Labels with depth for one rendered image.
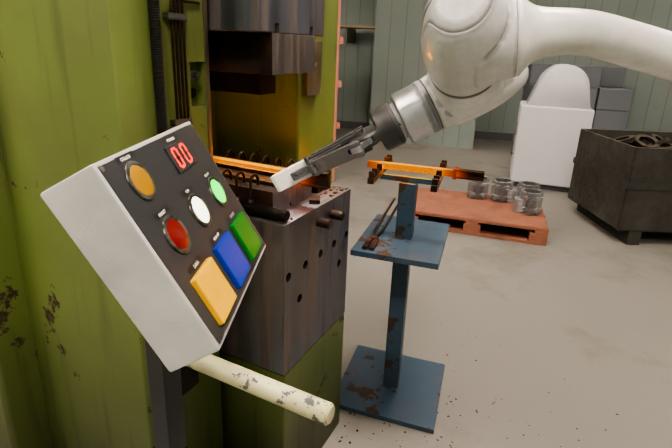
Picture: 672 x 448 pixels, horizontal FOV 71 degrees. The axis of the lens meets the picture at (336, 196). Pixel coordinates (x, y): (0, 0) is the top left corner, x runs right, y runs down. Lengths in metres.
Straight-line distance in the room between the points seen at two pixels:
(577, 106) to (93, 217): 4.91
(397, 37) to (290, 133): 5.58
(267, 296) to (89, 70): 0.68
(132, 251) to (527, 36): 0.54
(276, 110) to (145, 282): 1.04
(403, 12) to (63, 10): 6.20
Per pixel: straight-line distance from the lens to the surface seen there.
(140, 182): 0.66
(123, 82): 1.03
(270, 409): 1.50
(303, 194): 1.35
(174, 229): 0.67
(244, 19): 1.14
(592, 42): 0.68
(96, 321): 1.31
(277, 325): 1.32
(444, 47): 0.60
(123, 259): 0.64
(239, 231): 0.84
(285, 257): 1.21
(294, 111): 1.55
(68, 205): 0.64
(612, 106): 7.17
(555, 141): 5.23
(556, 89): 5.20
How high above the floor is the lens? 1.34
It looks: 18 degrees down
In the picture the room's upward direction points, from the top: 2 degrees clockwise
